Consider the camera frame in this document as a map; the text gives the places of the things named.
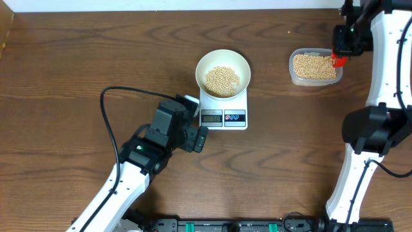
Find red plastic measuring scoop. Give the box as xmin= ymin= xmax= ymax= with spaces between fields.
xmin=331 ymin=52 xmax=348 ymax=68

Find white digital kitchen scale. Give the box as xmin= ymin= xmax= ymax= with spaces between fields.
xmin=199 ymin=90 xmax=248 ymax=130

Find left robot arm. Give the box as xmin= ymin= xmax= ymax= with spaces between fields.
xmin=69 ymin=95 xmax=208 ymax=231

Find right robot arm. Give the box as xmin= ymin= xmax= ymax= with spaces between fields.
xmin=316 ymin=0 xmax=411 ymax=231

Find soybeans in bowl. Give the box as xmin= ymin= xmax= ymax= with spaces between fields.
xmin=205 ymin=66 xmax=240 ymax=98

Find white ceramic bowl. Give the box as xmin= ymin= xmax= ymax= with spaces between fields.
xmin=195 ymin=49 xmax=251 ymax=97

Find clear plastic container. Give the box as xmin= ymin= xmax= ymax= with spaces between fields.
xmin=289 ymin=48 xmax=343 ymax=86

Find soybeans in container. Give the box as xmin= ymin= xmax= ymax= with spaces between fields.
xmin=292 ymin=54 xmax=337 ymax=79

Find cardboard panel at left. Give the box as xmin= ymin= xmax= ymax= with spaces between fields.
xmin=0 ymin=0 xmax=15 ymax=57

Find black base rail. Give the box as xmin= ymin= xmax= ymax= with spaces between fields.
xmin=122 ymin=217 xmax=395 ymax=232

